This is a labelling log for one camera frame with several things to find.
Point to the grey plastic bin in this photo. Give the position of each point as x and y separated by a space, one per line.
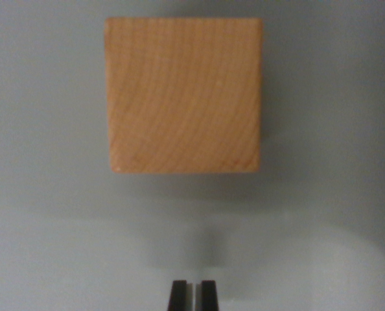
33 162

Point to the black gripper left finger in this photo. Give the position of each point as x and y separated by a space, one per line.
179 298

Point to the wooden cube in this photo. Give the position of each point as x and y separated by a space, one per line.
182 97

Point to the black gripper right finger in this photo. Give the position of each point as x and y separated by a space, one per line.
208 298

